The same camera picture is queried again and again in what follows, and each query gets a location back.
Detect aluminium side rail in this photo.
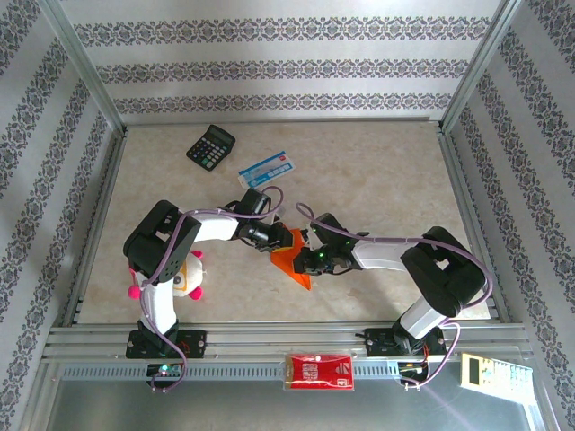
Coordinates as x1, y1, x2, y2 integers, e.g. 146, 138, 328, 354
60, 128, 129, 328
436, 123, 513, 324

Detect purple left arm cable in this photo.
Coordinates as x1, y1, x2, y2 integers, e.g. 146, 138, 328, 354
128, 184, 285, 394

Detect aluminium frame post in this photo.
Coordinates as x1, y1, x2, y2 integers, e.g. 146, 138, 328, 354
439, 0, 529, 134
38, 0, 127, 136

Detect small circuit board green light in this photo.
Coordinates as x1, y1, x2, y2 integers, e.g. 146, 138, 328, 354
146, 362, 184, 379

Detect red packet in clear sleeve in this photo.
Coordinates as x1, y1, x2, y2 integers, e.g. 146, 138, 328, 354
282, 352, 356, 392

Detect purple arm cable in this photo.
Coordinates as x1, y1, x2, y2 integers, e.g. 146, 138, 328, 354
295, 202, 494, 391
128, 184, 285, 394

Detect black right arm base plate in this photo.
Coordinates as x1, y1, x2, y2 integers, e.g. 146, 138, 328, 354
362, 327, 448, 358

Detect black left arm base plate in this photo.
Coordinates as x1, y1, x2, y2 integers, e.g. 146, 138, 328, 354
125, 330, 208, 359

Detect black calculator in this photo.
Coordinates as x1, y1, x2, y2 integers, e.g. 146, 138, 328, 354
185, 124, 237, 172

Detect grey slotted cable duct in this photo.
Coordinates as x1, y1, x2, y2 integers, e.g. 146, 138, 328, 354
57, 361, 464, 382

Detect white remote control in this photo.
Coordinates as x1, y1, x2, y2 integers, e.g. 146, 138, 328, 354
460, 352, 535, 408

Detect aluminium back rail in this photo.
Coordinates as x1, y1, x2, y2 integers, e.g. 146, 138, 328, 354
120, 116, 446, 128

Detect orange paper sheet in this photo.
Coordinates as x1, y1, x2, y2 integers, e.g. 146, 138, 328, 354
269, 227, 314, 292

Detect white plush toy pink paws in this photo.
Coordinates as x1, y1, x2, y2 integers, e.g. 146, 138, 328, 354
127, 250, 209, 302

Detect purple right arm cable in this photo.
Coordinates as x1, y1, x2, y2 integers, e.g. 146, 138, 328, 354
295, 202, 494, 391

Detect aluminium mounting rail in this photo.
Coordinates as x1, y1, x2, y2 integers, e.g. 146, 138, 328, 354
42, 321, 534, 360

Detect blue and white ticket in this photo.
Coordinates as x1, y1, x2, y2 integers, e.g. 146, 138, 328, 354
237, 150, 296, 190

